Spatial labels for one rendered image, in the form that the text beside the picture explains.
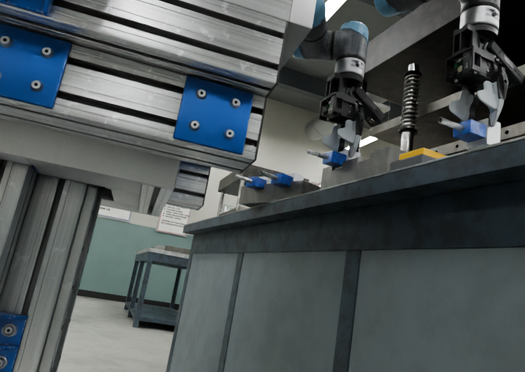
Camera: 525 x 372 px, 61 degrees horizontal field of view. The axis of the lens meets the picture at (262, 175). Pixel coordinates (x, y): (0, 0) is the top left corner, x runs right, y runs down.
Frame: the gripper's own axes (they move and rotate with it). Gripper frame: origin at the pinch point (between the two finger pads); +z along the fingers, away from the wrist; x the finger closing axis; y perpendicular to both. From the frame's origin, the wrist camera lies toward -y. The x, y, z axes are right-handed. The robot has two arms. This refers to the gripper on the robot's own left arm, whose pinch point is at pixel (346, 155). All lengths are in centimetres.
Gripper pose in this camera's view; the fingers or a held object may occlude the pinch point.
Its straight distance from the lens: 112.0
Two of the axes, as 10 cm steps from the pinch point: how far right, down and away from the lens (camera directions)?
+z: -1.6, 9.5, -2.5
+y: -9.0, -2.4, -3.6
